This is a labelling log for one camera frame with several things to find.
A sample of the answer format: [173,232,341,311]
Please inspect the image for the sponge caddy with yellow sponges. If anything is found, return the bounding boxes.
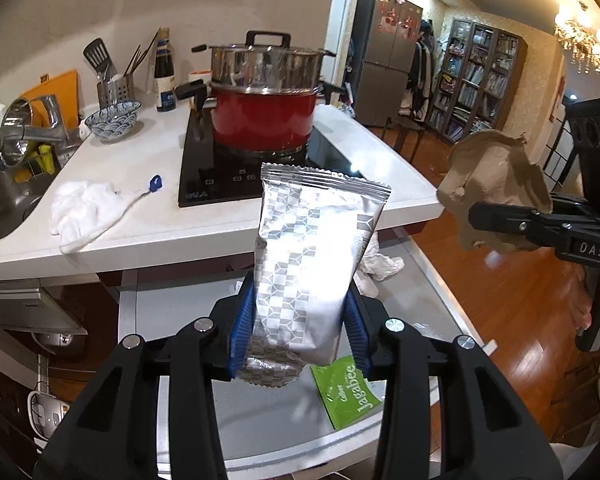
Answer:
[15,142,61,176]

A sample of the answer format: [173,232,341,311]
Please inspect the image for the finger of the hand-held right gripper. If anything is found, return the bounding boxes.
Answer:
[467,201,573,256]

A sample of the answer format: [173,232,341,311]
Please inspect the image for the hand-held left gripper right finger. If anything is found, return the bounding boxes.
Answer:
[342,290,566,480]

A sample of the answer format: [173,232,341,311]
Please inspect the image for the dark wooden stool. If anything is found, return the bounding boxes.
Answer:
[382,115,426,163]

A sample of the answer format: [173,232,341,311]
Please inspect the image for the silver foil packet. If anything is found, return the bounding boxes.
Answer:
[241,162,392,390]

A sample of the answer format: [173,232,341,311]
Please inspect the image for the chrome kitchen faucet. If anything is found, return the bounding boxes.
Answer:
[0,94,83,161]

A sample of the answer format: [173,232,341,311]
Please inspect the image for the orange cutting board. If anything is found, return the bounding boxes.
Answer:
[17,69,79,131]

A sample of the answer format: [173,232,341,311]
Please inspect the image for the blue patterned bowl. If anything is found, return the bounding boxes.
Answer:
[84,100,142,140]

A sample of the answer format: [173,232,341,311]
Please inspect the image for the brown pulp cup carrier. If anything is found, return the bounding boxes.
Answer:
[436,130,553,253]

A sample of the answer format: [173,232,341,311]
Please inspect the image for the person's right hand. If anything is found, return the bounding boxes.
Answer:
[564,264,594,335]

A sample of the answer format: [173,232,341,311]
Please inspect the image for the dark sauce bottle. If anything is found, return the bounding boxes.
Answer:
[155,27,177,112]

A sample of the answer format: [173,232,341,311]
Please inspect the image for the crystal chandelier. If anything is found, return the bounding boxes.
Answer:
[554,2,600,73]

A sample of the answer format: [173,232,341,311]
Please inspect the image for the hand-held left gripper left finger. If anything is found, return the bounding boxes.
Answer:
[32,270,256,480]

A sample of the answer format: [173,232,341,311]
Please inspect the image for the steel utensil holder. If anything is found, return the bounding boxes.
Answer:
[96,74,135,110]

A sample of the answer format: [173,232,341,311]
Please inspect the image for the red cooking pot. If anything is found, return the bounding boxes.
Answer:
[175,80,348,153]

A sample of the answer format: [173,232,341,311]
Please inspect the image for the white door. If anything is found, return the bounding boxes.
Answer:
[327,0,363,111]

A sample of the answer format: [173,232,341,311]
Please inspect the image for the black induction cooktop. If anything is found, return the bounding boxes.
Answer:
[177,107,366,208]

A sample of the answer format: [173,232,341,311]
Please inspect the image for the dark wooden chopsticks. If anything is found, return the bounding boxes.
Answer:
[125,30,160,76]

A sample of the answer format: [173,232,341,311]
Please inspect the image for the dark wooden bookcase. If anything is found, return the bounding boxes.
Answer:
[427,17,528,143]

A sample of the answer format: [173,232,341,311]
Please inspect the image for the stainless steel steamer pot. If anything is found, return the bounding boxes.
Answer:
[191,44,337,93]

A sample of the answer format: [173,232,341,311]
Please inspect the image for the stainless steel sink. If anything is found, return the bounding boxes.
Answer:
[0,160,56,246]

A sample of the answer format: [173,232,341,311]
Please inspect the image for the tilted steel bowl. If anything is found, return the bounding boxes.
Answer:
[0,97,36,166]

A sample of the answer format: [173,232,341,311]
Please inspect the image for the hanging coats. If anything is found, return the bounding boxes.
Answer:
[400,20,451,121]

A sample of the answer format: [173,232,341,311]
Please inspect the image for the green snack bag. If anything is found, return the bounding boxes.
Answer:
[310,355,385,430]

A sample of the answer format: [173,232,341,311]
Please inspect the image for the white tissue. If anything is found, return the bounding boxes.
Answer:
[352,232,406,297]

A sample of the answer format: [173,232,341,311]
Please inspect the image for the black slotted spatula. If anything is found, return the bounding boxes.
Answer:
[83,38,112,81]

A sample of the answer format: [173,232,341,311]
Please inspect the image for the steel under-counter drawer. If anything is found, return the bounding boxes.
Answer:
[0,280,88,336]

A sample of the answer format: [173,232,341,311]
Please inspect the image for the white dish cloth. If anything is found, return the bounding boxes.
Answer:
[49,180,131,255]

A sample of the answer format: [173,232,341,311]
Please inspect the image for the glass lid with black handle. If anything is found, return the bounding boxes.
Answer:
[210,30,326,58]

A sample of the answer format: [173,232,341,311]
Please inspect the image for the steel refrigerator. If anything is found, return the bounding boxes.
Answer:
[352,0,425,128]

